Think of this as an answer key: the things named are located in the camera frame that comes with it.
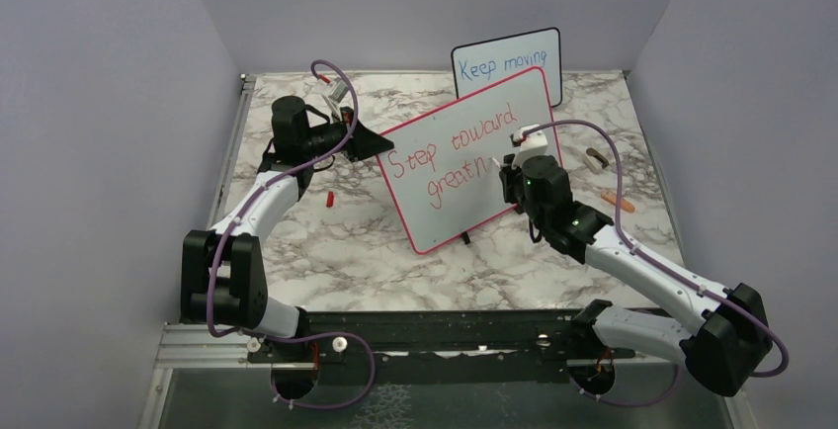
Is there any small whiteboard eraser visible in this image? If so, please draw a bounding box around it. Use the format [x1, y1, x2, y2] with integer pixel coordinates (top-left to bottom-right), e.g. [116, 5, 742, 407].
[583, 147, 610, 174]

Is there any red framed whiteboard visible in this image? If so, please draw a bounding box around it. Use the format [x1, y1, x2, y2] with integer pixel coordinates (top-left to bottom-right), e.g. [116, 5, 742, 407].
[377, 67, 554, 254]

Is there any black framed written whiteboard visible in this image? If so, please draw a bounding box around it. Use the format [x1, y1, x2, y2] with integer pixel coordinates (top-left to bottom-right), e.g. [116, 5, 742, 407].
[450, 27, 563, 107]

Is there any orange rubber piece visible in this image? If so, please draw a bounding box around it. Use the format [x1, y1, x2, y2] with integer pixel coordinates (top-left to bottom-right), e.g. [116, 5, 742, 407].
[600, 190, 635, 214]

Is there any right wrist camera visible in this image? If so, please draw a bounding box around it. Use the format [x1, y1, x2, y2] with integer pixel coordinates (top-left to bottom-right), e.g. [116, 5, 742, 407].
[510, 125, 549, 169]

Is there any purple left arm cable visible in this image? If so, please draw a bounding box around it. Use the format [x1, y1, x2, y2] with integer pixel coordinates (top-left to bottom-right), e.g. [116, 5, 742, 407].
[206, 58, 377, 412]

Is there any black aluminium base frame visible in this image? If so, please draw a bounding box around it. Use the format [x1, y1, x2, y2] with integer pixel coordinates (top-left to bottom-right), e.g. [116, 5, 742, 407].
[138, 307, 761, 429]

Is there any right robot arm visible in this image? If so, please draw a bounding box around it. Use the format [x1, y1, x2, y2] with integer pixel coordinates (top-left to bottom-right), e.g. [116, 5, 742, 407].
[499, 153, 774, 396]

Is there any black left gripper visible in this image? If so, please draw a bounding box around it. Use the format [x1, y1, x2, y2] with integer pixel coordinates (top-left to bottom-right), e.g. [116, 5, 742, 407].
[302, 106, 394, 163]

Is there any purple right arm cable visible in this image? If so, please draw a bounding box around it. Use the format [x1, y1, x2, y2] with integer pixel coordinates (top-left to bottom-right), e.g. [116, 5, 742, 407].
[518, 119, 791, 407]

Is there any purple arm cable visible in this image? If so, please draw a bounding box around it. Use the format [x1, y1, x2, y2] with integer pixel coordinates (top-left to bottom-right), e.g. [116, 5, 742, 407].
[518, 119, 791, 407]
[206, 58, 377, 412]

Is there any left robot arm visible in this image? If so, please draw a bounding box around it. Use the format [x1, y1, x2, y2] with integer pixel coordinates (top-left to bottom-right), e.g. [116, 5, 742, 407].
[180, 96, 394, 361]

